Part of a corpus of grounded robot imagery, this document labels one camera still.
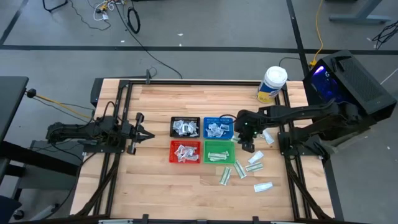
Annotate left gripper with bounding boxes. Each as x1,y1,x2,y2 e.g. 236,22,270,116
127,112,155,155

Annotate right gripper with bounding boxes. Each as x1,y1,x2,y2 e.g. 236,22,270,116
237,109,266,154

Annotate green plastic basket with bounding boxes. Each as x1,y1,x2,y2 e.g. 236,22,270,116
203,139,236,165

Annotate blue plastic basket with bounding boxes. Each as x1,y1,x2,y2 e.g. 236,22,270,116
203,116,234,140

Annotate red plastic basket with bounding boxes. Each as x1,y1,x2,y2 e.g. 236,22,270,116
169,139,202,164

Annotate black plastic basket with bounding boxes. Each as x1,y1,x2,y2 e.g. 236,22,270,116
169,116,201,139

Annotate disinfecting wipes canister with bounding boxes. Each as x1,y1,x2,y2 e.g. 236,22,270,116
256,65,289,104

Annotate grey stand base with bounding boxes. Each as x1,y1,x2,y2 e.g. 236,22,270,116
14,139,91,191

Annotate black desk beam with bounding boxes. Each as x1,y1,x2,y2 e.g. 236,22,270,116
0,139,78,177

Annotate yellow rod with black knob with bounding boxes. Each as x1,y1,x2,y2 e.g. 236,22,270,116
25,88,91,119

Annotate white table leg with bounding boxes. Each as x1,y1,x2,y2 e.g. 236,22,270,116
29,203,60,222

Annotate black computer tower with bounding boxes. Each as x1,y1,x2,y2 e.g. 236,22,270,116
302,49,398,128

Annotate dark blue chair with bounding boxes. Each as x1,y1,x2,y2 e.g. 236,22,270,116
0,194,22,224

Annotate grey desk leg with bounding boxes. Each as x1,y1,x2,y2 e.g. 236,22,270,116
328,0,392,25

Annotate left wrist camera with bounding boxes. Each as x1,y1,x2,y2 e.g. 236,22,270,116
120,121,133,140

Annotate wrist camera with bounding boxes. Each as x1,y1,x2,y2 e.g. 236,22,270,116
233,111,249,131
120,121,133,140

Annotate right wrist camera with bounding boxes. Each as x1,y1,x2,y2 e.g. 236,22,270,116
233,111,249,131

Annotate silver aluminium bracket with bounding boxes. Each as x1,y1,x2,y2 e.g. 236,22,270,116
98,219,134,224

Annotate coiled black floor cable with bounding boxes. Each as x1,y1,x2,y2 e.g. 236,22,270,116
113,0,184,80

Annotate white cable bundle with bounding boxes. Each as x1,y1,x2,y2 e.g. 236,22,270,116
92,0,113,22

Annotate yellow floor cable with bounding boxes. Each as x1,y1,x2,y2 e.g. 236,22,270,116
310,0,325,68

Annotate tangled black cables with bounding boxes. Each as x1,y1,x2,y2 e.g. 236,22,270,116
371,20,398,50

